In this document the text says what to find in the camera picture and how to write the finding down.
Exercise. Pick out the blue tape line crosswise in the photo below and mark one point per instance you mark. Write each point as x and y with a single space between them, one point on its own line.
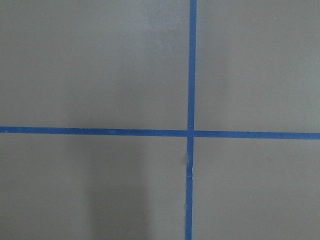
161 133

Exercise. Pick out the blue tape line lengthwise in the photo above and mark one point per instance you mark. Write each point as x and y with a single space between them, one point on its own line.
190 119

